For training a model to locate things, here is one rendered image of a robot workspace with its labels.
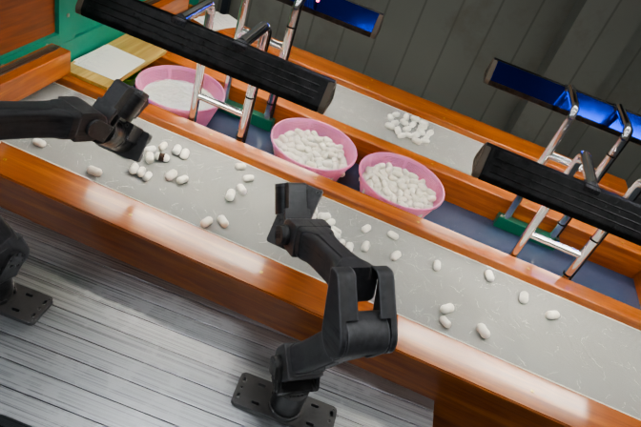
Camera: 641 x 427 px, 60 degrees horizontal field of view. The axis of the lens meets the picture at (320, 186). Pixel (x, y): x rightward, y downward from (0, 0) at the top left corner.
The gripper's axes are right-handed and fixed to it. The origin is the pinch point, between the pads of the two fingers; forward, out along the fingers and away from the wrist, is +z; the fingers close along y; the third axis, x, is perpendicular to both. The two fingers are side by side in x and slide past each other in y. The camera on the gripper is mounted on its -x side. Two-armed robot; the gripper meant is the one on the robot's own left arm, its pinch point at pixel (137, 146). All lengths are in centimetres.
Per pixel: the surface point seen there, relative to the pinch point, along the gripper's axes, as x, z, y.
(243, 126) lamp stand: -16.8, 27.4, -13.6
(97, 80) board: -13.0, 28.0, 30.2
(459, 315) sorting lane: 7, 11, -83
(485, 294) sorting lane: 0, 19, -89
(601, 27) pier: -154, 164, -132
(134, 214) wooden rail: 14.2, -2.4, -6.8
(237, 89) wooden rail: -30, 51, -1
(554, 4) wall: -164, 176, -108
